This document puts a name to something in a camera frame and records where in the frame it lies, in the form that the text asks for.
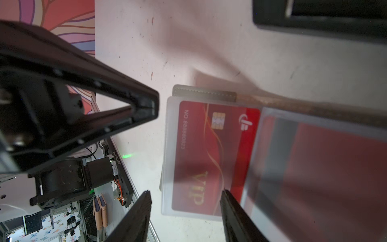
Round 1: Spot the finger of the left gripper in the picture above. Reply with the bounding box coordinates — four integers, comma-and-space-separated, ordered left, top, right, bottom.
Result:
1, 21, 159, 174

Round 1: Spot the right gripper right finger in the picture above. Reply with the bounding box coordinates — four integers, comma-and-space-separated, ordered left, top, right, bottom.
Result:
220, 190, 268, 242

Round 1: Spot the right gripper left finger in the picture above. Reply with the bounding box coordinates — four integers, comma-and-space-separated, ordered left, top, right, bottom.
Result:
105, 191, 152, 242

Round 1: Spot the grey leather card holder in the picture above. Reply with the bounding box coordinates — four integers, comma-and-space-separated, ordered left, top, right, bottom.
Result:
160, 85, 387, 242

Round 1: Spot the red VIP card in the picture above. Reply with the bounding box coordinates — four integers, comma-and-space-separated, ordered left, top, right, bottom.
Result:
163, 100, 261, 219

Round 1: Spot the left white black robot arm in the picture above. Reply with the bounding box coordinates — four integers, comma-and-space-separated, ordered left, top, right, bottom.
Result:
1, 21, 159, 209

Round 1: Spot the black plastic bin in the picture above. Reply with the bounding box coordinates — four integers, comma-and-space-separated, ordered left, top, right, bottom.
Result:
252, 0, 387, 44

